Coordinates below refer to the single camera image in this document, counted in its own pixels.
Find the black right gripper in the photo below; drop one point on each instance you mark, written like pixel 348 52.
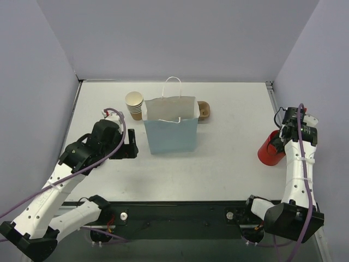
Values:
pixel 276 144

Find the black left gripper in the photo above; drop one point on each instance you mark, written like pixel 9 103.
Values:
pixel 128 147

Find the light blue paper bag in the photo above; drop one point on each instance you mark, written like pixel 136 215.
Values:
pixel 171 123

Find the stack of brown paper cups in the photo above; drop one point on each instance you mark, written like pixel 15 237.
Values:
pixel 134 101

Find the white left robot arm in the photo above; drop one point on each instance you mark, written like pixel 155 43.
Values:
pixel 36 232

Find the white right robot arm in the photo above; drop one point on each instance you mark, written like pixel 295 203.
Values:
pixel 297 216

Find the red straw holder cup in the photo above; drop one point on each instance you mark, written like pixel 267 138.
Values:
pixel 272 150

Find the remaining brown pulp carrier stack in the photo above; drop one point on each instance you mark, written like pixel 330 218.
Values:
pixel 204 109

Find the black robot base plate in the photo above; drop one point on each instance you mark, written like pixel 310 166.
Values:
pixel 178 220

